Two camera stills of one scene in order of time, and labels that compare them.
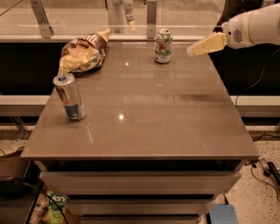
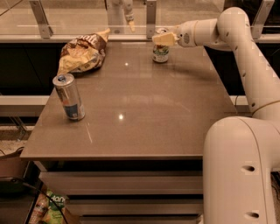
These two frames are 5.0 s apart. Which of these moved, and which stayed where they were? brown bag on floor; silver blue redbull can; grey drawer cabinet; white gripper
Moved: white gripper
Stayed: brown bag on floor; silver blue redbull can; grey drawer cabinet
